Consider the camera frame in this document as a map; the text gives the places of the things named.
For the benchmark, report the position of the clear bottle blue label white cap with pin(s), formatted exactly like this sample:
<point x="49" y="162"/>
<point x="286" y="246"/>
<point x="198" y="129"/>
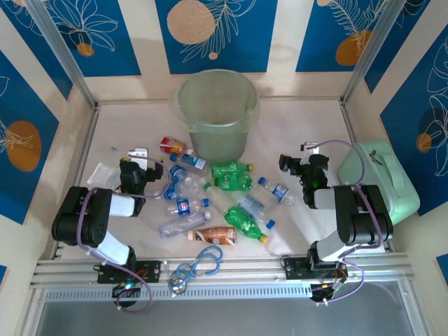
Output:
<point x="172" y="192"/>

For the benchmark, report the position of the clear bottle purple label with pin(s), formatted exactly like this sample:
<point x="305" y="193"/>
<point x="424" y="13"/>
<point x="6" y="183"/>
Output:
<point x="178" y="227"/>

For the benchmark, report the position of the blue stethoscope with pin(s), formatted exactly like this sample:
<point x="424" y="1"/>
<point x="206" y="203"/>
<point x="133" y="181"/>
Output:
<point x="179" y="287"/>

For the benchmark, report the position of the clear plastic bag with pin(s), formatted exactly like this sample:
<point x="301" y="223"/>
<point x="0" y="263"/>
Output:
<point x="101" y="176"/>

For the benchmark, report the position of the brown Nescafe coffee bottle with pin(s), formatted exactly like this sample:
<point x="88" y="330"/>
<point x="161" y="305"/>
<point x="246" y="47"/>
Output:
<point x="217" y="236"/>

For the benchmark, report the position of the clear bottle white-blue label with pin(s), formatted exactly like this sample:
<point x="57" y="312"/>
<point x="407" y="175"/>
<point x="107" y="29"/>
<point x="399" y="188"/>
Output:
<point x="192" y="161"/>

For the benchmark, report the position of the clear bottle dark blue label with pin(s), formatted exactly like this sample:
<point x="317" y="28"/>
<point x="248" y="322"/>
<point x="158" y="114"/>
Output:
<point x="178" y="172"/>

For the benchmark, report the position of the clear bottle pale blue label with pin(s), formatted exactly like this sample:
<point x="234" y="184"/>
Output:
<point x="250" y="206"/>

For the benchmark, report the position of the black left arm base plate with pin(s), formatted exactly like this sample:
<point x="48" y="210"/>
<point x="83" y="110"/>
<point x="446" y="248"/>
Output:
<point x="154" y="271"/>

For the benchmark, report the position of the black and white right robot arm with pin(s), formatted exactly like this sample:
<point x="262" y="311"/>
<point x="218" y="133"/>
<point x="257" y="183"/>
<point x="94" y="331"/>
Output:
<point x="364" y="217"/>

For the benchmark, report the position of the small clear bottle blue label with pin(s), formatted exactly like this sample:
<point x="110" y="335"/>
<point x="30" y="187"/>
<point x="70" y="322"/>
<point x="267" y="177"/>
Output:
<point x="280" y="190"/>

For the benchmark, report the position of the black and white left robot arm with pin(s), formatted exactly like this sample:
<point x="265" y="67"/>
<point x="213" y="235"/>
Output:
<point x="80" y="224"/>

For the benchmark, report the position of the aluminium frame post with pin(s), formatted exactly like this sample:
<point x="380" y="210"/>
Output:
<point x="374" y="49"/>
<point x="61" y="49"/>

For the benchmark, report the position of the translucent grey-green plastic bin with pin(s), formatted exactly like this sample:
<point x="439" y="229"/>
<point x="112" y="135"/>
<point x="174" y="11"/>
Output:
<point x="217" y="147"/>

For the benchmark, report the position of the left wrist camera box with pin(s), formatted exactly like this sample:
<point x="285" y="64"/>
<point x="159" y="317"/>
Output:
<point x="138" y="154"/>

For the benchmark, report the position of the aluminium table edge rail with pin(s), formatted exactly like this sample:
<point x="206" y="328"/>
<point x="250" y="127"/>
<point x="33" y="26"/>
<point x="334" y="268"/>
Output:
<point x="87" y="140"/>

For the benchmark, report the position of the mint green carry case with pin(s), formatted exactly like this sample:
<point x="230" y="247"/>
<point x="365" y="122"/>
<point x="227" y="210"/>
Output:
<point x="392" y="196"/>

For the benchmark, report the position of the milky clear bottle green cap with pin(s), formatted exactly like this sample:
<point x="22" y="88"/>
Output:
<point x="218" y="199"/>

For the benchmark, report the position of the red label juice bottle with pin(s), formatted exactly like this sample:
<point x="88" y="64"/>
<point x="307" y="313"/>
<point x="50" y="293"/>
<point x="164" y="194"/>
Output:
<point x="169" y="144"/>

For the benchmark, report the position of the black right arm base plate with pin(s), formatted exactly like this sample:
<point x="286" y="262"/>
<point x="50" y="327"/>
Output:
<point x="294" y="269"/>

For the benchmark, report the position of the wide aluminium base rail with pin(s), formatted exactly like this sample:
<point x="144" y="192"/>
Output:
<point x="252" y="269"/>

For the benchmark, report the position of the green soda bottle yellow cap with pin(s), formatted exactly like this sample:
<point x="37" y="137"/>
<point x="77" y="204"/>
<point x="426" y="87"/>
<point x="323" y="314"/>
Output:
<point x="241" y="224"/>
<point x="234" y="183"/>
<point x="227" y="169"/>

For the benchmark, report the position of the grey metal panel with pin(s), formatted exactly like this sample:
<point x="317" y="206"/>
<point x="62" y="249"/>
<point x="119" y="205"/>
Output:
<point x="227" y="318"/>

